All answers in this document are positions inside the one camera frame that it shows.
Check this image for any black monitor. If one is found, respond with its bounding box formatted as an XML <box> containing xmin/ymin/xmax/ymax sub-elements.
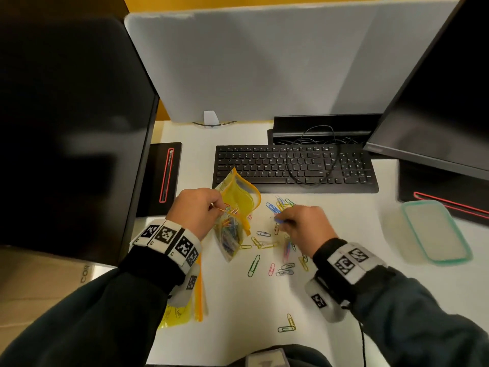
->
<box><xmin>0</xmin><ymin>0</ymin><xmax>160</xmax><ymax>267</ymax></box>
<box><xmin>363</xmin><ymin>0</ymin><xmax>489</xmax><ymax>182</ymax></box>

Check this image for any black monitor base red stripe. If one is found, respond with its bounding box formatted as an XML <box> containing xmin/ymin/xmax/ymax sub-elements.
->
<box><xmin>398</xmin><ymin>159</ymin><xmax>489</xmax><ymax>227</ymax></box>
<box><xmin>136</xmin><ymin>142</ymin><xmax>183</xmax><ymax>218</ymax></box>

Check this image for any clear container with green-rimmed lid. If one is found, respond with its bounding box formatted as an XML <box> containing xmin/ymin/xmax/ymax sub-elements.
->
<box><xmin>401</xmin><ymin>199</ymin><xmax>474</xmax><ymax>266</ymax></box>

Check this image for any wrist marker band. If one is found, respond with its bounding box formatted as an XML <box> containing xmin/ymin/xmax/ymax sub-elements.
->
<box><xmin>328</xmin><ymin>242</ymin><xmax>387</xmax><ymax>286</ymax></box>
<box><xmin>129</xmin><ymin>219</ymin><xmax>202</xmax><ymax>275</ymax></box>

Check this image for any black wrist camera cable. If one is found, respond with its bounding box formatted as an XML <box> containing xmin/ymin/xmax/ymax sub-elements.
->
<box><xmin>345</xmin><ymin>303</ymin><xmax>367</xmax><ymax>367</ymax></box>

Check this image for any person's right forearm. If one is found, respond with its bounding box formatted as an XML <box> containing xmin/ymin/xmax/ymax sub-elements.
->
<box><xmin>312</xmin><ymin>237</ymin><xmax>489</xmax><ymax>367</ymax></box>

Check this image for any white divider bracket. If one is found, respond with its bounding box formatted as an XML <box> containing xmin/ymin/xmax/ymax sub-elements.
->
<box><xmin>193</xmin><ymin>110</ymin><xmax>237</xmax><ymax>128</ymax></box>

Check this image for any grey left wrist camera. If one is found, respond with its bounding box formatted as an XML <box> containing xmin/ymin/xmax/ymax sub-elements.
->
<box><xmin>167</xmin><ymin>263</ymin><xmax>200</xmax><ymax>307</ymax></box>

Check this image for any left wrist marker band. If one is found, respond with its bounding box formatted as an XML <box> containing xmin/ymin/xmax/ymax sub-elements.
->
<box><xmin>129</xmin><ymin>219</ymin><xmax>202</xmax><ymax>275</ymax></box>

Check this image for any black keyboard cable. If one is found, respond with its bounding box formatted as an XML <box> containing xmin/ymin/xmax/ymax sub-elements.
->
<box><xmin>285</xmin><ymin>125</ymin><xmax>362</xmax><ymax>186</ymax></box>

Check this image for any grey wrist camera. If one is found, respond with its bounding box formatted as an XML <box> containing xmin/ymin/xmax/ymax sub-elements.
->
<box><xmin>304</xmin><ymin>273</ymin><xmax>350</xmax><ymax>324</ymax></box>
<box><xmin>167</xmin><ymin>263</ymin><xmax>200</xmax><ymax>307</ymax></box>

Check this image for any person's right hand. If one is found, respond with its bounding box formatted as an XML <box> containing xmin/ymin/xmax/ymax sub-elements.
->
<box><xmin>274</xmin><ymin>205</ymin><xmax>339</xmax><ymax>258</ymax></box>

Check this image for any grey name badge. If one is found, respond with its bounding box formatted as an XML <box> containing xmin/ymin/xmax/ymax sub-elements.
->
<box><xmin>244</xmin><ymin>347</ymin><xmax>289</xmax><ymax>367</ymax></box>

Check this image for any right wrist marker band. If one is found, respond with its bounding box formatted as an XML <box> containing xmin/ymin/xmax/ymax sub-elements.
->
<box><xmin>328</xmin><ymin>242</ymin><xmax>387</xmax><ymax>286</ymax></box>

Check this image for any white table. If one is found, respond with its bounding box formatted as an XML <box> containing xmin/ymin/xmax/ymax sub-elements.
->
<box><xmin>145</xmin><ymin>121</ymin><xmax>489</xmax><ymax>367</ymax></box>

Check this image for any black keyboard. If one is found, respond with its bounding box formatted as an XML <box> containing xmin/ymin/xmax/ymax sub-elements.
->
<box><xmin>212</xmin><ymin>144</ymin><xmax>379</xmax><ymax>194</ymax></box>

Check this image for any brown cardboard box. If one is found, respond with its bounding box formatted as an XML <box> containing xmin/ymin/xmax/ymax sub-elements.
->
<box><xmin>0</xmin><ymin>244</ymin><xmax>117</xmax><ymax>367</ymax></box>

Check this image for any black cable tray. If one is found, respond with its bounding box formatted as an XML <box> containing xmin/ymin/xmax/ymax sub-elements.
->
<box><xmin>267</xmin><ymin>113</ymin><xmax>383</xmax><ymax>146</ymax></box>

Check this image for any white desk divider panel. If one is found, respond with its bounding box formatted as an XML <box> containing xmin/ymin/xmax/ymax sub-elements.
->
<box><xmin>124</xmin><ymin>0</ymin><xmax>463</xmax><ymax>125</ymax></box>

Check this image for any person's left forearm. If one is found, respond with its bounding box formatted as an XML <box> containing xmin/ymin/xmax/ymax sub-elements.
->
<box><xmin>0</xmin><ymin>246</ymin><xmax>187</xmax><ymax>367</ymax></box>

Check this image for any person's left hand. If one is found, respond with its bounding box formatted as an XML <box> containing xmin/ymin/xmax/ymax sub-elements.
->
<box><xmin>166</xmin><ymin>188</ymin><xmax>227</xmax><ymax>241</ymax></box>

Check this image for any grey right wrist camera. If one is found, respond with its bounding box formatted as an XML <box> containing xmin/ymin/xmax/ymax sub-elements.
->
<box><xmin>304</xmin><ymin>273</ymin><xmax>350</xmax><ymax>324</ymax></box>

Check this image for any pile of colourful paper clips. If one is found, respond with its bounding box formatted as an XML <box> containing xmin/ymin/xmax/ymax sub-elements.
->
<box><xmin>238</xmin><ymin>195</ymin><xmax>310</xmax><ymax>278</ymax></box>

